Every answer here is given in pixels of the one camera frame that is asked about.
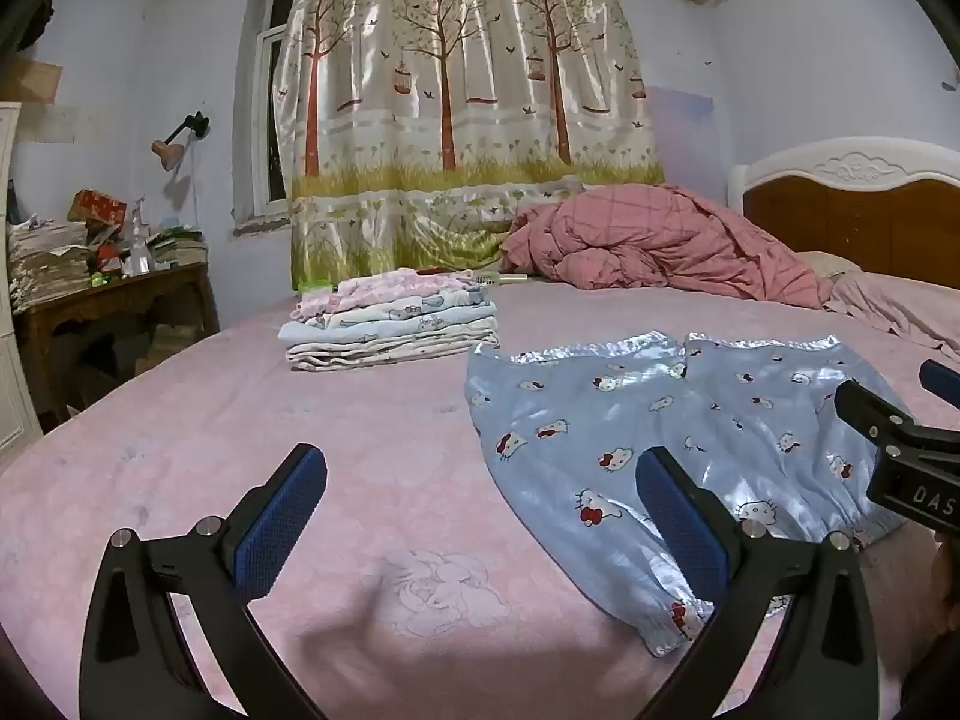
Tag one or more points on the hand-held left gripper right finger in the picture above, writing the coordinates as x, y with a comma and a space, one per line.
679, 525

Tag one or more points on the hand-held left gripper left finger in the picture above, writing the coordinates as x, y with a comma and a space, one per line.
281, 517

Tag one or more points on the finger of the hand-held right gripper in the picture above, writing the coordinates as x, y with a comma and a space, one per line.
862, 412
941, 379

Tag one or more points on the blue satin cartoon-cat pants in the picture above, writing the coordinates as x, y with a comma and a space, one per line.
585, 420

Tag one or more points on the person's right hand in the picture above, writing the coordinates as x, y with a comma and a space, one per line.
946, 555

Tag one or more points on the pink floral bed sheet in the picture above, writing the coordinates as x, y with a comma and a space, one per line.
300, 405

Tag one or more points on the beige pillow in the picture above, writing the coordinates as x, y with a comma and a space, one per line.
829, 266

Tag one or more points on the white and wooden headboard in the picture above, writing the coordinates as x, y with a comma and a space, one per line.
847, 202

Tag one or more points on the light blue folded garment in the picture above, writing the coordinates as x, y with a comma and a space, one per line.
360, 331

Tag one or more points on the white fish-print folded garment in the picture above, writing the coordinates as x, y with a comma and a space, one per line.
420, 311

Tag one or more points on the pink ruffled folded garment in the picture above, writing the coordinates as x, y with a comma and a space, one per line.
390, 286

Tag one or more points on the pink checked quilt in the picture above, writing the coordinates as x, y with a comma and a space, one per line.
645, 247

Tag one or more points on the dark wooden desk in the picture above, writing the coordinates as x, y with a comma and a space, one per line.
112, 300

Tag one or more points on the stack of books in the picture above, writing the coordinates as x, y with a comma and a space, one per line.
180, 247

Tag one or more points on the comb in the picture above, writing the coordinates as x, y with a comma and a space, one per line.
502, 280

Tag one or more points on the clear spray bottle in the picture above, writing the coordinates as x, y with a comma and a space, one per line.
139, 247

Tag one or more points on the small red bottle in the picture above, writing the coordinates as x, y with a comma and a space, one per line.
111, 261

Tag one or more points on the stack of papers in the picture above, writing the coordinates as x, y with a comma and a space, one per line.
45, 270

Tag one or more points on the red box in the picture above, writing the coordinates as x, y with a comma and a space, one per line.
97, 206

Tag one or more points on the tree-print satin curtain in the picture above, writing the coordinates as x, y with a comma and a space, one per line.
465, 90

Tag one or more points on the wall hook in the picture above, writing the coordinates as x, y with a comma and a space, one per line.
951, 76

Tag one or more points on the purple wall paper patch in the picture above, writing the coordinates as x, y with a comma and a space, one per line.
679, 105

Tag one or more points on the pink wall lamp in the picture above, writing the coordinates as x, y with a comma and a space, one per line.
169, 150

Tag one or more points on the white window frame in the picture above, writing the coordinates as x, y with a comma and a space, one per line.
262, 90

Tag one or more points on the cardboard piece on wall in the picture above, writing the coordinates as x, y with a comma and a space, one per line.
34, 81

